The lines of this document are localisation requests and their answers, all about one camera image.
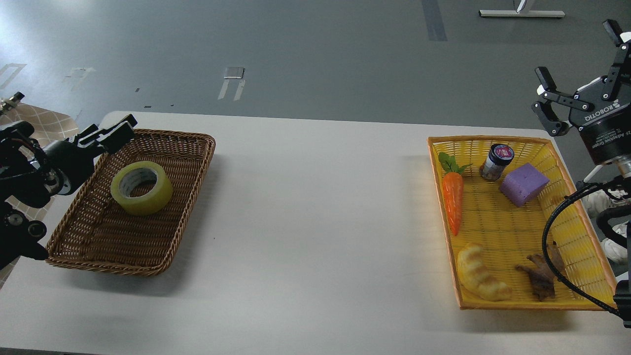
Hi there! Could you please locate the purple foam block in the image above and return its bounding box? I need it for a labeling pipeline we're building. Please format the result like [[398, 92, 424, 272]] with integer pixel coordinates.
[[499, 163, 550, 208]]

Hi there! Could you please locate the brown wicker basket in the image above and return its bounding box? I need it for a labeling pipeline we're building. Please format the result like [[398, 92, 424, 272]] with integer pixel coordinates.
[[46, 130, 216, 277]]

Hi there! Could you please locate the yellow plastic basket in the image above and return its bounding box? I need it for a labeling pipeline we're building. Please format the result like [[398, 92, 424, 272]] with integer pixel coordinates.
[[427, 136, 617, 311]]

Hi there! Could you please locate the toy croissant bread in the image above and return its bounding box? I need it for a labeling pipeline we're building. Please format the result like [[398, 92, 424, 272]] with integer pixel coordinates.
[[456, 243, 512, 302]]

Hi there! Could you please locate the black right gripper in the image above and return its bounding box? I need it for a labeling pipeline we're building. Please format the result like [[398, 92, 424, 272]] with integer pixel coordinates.
[[531, 19, 631, 166]]

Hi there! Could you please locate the orange toy carrot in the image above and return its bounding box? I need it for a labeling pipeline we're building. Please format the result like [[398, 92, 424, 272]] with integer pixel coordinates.
[[439, 151, 471, 236]]

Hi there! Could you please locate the beige checkered cloth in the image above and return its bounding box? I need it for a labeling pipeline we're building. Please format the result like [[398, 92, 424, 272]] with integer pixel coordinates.
[[0, 104, 79, 289]]

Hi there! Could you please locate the yellow tape roll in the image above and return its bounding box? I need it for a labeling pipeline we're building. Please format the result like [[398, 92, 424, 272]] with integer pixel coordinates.
[[110, 160, 174, 216]]

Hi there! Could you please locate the seated person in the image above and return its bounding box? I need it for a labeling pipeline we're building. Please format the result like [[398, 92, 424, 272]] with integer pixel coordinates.
[[582, 190, 631, 264]]

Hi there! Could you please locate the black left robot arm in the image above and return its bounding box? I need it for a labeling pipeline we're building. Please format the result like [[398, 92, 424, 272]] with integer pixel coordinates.
[[0, 114, 137, 268]]

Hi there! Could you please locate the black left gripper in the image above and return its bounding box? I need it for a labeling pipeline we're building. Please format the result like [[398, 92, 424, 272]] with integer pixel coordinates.
[[43, 114, 138, 195]]

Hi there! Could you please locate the white stand base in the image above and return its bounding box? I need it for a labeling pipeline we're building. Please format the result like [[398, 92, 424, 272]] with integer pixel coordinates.
[[478, 0, 566, 19]]

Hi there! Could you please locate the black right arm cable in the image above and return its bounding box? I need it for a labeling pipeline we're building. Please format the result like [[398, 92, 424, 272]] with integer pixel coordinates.
[[541, 185, 622, 316]]

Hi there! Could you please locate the small dark jar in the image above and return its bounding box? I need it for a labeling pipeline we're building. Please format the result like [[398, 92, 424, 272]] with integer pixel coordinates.
[[480, 143, 515, 181]]

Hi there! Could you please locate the brown toy animal figure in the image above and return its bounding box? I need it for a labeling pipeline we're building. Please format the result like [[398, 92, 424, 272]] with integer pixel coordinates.
[[515, 241, 566, 302]]

